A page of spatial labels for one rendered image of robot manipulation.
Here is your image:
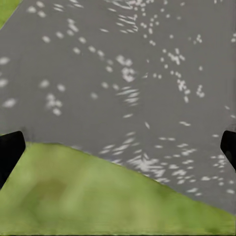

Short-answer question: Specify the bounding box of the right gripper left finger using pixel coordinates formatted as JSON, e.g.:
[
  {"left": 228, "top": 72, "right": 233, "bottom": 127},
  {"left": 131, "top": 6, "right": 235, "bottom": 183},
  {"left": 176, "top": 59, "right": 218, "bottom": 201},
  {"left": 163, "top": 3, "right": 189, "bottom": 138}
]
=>
[{"left": 0, "top": 131, "right": 26, "bottom": 190}]

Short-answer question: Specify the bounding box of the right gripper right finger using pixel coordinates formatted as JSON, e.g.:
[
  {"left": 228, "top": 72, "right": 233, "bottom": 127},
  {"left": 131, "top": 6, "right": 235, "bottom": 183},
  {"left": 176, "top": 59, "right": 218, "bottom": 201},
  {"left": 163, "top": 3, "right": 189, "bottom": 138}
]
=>
[{"left": 220, "top": 131, "right": 236, "bottom": 170}]

